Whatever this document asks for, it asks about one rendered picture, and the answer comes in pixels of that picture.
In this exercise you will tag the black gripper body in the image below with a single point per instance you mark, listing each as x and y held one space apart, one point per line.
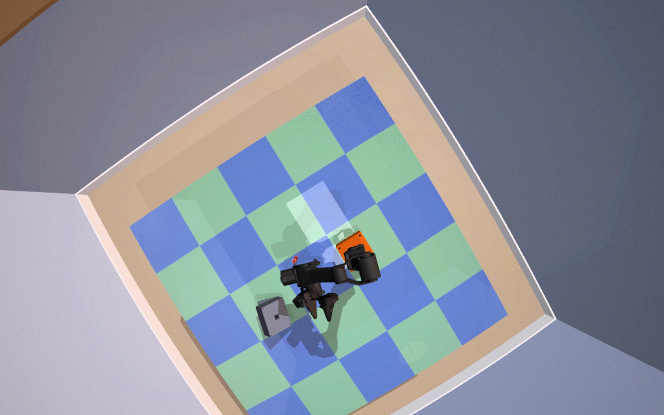
323 300

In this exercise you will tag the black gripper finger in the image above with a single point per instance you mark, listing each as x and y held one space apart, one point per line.
328 310
311 305

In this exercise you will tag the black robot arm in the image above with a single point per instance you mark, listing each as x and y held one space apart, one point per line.
307 274

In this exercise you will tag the grey panel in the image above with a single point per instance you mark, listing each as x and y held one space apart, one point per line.
273 315

